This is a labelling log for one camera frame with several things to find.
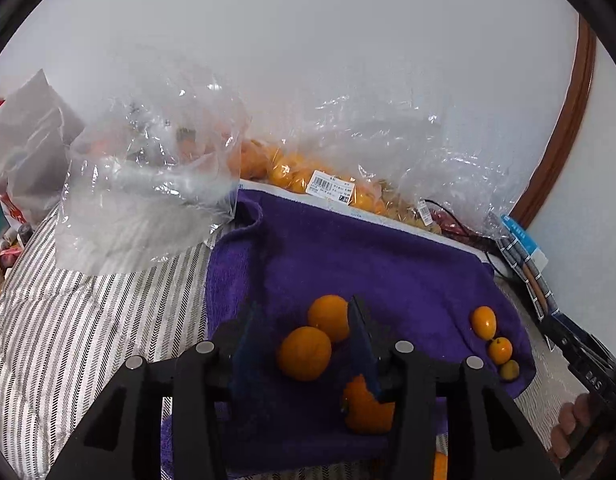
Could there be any empty clear plastic bag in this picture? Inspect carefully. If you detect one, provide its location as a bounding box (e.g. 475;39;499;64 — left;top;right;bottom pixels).
55;60;252;277

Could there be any oval kumquat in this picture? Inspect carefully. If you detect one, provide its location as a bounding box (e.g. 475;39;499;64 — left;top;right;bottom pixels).
470;306;498;338

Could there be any clear bag of brown fruit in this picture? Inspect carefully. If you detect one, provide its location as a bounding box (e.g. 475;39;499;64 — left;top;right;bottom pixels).
388;195;445;237

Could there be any brown wooden door frame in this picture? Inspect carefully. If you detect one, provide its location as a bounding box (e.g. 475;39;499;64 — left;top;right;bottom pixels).
512;14;597;231

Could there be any large round orange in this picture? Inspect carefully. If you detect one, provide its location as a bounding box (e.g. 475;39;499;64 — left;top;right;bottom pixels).
308;295;351;343
277;326;333;381

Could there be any purple towel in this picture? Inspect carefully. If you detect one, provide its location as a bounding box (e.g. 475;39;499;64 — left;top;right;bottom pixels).
160;187;536;477

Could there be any person's right hand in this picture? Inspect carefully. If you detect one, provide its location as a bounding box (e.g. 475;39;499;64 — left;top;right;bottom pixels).
549;395;591;466

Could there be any white plastic bag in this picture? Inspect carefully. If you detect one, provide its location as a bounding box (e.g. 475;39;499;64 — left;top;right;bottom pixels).
0;69;85;228

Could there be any long white box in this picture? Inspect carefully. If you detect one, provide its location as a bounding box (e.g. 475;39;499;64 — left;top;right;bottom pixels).
236;178;494;263

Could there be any clear bag of oranges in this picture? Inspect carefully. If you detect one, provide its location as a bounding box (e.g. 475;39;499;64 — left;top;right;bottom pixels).
227;85;519;241

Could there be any black cable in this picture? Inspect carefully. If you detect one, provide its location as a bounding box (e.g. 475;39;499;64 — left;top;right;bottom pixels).
422;199;505;277

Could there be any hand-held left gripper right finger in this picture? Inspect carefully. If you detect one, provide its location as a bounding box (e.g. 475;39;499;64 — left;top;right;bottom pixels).
348;296;561;480

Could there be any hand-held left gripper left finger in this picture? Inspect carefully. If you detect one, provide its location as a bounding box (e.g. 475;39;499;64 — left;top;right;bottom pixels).
47;302;263;480

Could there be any large orange with leaf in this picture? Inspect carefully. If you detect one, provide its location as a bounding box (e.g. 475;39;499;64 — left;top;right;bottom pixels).
342;375;396;435

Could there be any bag of dark red fruit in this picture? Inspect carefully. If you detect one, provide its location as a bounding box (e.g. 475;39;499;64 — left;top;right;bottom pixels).
432;210;470;237

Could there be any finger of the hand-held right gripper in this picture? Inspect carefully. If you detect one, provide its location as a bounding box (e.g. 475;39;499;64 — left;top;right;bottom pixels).
540;312;614;376

